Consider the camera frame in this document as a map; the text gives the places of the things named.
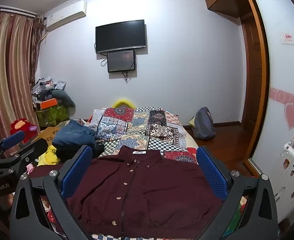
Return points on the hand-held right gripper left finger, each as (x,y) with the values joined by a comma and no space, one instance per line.
(77,170)

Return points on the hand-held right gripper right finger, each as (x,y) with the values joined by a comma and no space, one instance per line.
(212,172)

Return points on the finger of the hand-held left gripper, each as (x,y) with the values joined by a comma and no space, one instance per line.
(36,146)
(12,138)

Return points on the maroon button-up jacket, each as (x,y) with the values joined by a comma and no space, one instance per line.
(147,187)

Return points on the red plush toy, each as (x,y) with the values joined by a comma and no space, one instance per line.
(19,126)

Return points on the yellow garment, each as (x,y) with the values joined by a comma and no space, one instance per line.
(48,156)

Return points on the black garment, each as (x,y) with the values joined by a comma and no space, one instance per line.
(69,153)

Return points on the orange patterned cloth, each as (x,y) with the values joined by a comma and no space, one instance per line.
(51,133)

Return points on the green patterned box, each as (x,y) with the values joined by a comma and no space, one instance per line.
(52,116)

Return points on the blue jeans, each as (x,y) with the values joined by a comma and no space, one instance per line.
(73,133)

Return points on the bed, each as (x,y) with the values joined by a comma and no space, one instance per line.
(190,141)

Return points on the orange box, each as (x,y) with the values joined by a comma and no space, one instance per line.
(49,103)

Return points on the grey-blue backpack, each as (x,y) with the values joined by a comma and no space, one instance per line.
(204,123)

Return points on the pale yellow bag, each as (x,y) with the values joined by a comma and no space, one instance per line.
(192,122)

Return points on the grey-green cushion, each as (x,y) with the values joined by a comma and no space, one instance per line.
(65,98)

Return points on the pile of clutter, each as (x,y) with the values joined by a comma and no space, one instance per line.
(46,86)

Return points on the striped red-gold curtain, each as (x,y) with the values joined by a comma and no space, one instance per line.
(7,75)

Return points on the patchwork printed blanket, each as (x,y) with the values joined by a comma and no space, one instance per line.
(142,127)

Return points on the white suitcase with stickers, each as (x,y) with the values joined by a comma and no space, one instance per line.
(290,177)

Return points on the yellow hoop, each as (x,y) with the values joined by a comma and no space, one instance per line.
(123,102)

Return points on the wooden room door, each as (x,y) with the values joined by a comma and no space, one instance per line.
(249,85)

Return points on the white sliding wardrobe door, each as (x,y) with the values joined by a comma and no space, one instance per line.
(284,85)

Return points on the white air conditioner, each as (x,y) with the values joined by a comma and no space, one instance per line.
(65,15)

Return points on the pink paper sticker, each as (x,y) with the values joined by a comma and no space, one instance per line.
(288,38)

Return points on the wooden wardrobe frame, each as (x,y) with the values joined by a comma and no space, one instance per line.
(258,80)

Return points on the small black wall monitor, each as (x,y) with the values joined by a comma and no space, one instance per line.
(121,61)

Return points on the wall-mounted black television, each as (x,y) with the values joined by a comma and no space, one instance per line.
(120,36)

